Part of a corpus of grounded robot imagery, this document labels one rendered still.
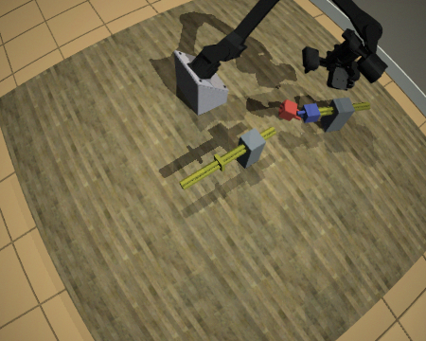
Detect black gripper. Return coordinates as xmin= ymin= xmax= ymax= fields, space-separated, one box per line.
xmin=302 ymin=45 xmax=361 ymax=81

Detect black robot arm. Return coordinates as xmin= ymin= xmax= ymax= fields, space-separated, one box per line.
xmin=186 ymin=0 xmax=388 ymax=91

